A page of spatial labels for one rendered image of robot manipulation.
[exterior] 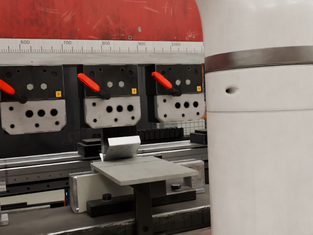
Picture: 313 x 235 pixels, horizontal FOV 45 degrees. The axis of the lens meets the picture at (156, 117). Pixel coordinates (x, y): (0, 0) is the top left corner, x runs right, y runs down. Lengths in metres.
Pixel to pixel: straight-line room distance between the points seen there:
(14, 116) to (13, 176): 0.34
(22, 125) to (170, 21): 0.49
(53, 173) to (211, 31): 1.00
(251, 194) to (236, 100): 0.08
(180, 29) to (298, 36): 0.80
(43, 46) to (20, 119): 0.19
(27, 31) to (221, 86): 0.71
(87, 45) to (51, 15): 0.11
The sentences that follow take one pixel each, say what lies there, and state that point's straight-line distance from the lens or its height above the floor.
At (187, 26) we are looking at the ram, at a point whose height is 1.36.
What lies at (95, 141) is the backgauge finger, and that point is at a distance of 1.24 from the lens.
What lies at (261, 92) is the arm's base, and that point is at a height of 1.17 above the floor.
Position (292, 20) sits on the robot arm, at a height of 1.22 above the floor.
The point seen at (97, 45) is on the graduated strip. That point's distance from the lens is 1.00.
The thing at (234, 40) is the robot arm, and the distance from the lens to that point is 0.32.
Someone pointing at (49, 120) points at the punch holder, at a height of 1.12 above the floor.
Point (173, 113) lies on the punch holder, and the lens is 1.06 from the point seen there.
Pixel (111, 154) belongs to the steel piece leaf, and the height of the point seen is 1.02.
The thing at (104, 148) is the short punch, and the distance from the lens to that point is 1.03.
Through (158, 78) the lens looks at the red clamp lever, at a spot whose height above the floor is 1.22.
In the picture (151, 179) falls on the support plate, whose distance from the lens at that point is 0.80.
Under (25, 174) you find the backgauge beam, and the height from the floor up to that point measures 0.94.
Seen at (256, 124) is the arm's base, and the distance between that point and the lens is 0.31.
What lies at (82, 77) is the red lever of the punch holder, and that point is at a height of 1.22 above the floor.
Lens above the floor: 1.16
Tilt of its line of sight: 3 degrees down
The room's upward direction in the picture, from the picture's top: 3 degrees counter-clockwise
